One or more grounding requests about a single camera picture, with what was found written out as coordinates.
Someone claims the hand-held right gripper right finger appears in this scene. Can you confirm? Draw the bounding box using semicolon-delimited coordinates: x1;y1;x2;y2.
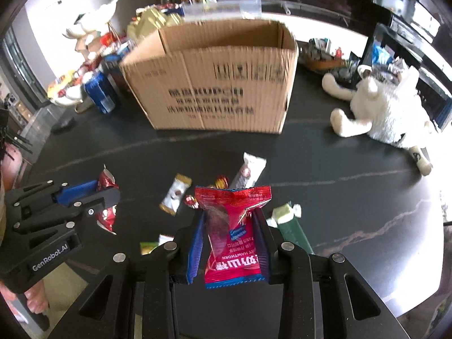
252;208;412;339

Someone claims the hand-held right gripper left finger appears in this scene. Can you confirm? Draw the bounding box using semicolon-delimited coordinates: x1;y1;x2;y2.
49;214;207;339

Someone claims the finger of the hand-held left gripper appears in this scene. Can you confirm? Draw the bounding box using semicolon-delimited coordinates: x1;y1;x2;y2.
5;179;100;208
10;187;121;241

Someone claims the small red foil snack packet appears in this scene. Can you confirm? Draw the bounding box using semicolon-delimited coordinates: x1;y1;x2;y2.
95;165;119;235

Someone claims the red snack packet blue label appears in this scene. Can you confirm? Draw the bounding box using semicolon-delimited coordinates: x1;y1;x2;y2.
194;185;272;290

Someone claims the yellow green snack packet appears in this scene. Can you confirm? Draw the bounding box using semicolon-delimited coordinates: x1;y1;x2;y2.
139;235;170;255

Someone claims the beige gold snack packet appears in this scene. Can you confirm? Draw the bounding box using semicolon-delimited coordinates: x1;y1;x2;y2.
159;173;193;217

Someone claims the white snack bar packet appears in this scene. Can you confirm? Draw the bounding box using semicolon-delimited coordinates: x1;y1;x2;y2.
228;153;266;189

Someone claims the brown cardboard box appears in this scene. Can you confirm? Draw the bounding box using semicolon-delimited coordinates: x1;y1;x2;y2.
119;19;299;135

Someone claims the white bowl of snacks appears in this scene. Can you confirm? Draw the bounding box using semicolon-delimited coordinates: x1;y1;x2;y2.
47;71;89;107

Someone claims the person's left hand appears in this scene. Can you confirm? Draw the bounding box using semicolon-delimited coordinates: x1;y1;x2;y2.
0;279;50;325

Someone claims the black flat device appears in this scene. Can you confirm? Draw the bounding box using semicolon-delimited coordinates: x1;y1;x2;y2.
51;118;75;133

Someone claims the blue drink can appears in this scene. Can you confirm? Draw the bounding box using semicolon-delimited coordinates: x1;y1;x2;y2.
83;71;118;114

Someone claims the white goose figurine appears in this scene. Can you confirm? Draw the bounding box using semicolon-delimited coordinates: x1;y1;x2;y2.
63;0;122;39

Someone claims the white plush toy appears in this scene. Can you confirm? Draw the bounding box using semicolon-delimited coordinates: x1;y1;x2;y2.
321;65;440;176

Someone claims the gold snack bag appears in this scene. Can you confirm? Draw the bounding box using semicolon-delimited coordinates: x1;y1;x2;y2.
127;7;184;39

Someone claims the brown basket of packets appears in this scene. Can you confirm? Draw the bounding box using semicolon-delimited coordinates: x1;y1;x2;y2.
304;38;348;73

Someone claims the clear plastic bag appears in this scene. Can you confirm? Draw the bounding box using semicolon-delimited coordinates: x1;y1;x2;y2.
182;0;262;22

